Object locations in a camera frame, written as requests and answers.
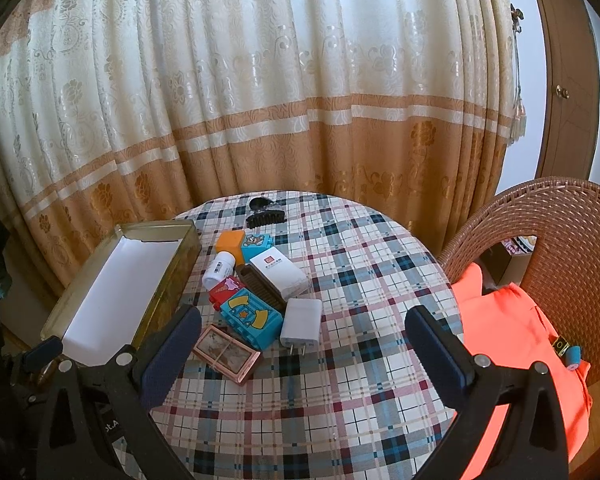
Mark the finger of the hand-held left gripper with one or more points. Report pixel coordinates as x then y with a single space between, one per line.
42 352

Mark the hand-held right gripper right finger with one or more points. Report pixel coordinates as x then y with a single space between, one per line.
432 355

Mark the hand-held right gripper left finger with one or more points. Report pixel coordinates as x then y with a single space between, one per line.
172 355

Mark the pink compact case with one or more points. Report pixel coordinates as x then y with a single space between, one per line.
225 352

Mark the red toy block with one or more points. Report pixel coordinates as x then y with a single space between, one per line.
225 292

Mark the blue yellow print toy block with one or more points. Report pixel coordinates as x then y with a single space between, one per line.
250 317

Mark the gold tin box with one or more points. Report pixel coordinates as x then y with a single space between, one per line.
115 280

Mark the small white bottle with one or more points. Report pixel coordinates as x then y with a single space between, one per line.
219 270

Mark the brown comb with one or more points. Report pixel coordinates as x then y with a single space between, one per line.
260 287

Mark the orange toy block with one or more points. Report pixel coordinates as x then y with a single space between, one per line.
228 244

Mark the white charger plug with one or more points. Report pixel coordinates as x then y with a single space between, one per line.
300 322

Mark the blue bear print toy block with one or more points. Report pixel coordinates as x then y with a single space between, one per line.
255 250

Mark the white box with red label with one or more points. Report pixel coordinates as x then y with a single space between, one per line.
280 272

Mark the orange cloth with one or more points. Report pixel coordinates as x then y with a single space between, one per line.
505 320

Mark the plaid tablecloth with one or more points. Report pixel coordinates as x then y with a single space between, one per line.
355 310

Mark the black tag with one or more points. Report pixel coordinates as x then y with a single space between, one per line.
560 347

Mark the printed packet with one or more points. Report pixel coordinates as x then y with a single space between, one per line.
517 245

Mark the small blue cylinder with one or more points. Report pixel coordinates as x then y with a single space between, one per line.
573 357

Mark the black hair clip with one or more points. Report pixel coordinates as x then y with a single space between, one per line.
265 217

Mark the brown wicker chair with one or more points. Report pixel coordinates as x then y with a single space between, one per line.
555 210

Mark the curtain tassel tieback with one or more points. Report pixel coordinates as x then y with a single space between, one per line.
519 110

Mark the cream and orange curtain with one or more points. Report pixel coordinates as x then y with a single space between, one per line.
280 85

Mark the wooden door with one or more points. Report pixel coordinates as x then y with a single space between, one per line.
565 60

